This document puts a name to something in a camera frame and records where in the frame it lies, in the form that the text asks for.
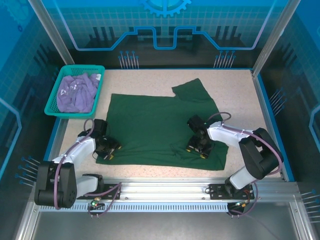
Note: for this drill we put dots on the dark green t-shirt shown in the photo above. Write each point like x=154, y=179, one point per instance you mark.
x=150, y=125

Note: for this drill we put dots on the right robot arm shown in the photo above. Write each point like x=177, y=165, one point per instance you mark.
x=260, y=155

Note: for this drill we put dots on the teal plastic basket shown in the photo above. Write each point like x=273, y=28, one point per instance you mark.
x=72, y=114

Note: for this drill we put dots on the small connector with green light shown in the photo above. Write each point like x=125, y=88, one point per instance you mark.
x=241, y=204
x=94, y=203

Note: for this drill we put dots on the purple t-shirt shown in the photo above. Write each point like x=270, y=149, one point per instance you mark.
x=77, y=95

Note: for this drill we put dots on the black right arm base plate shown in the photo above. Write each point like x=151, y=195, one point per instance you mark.
x=215, y=192

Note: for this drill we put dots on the aluminium mounting rail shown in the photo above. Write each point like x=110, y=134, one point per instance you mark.
x=162, y=187

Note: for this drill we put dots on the aluminium table side rail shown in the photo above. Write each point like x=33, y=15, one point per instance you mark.
x=262, y=105

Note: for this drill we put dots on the aluminium frame post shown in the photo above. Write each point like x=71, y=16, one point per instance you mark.
x=53, y=32
x=272, y=37

